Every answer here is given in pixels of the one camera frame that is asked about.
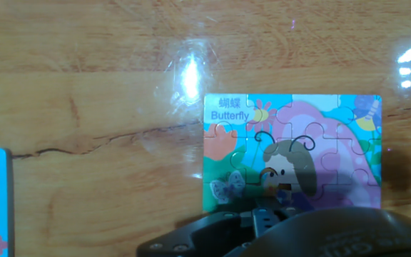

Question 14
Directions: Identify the colourful jigsaw piece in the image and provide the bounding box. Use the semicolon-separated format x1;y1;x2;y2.
260;173;299;211

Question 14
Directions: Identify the butterfly jigsaw puzzle missing piece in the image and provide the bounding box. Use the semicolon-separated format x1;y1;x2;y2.
202;93;383;215

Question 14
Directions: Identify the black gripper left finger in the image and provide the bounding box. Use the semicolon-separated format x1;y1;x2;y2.
136;210;255;257

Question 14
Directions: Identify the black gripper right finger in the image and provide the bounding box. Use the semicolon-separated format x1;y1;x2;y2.
251;206;301;238

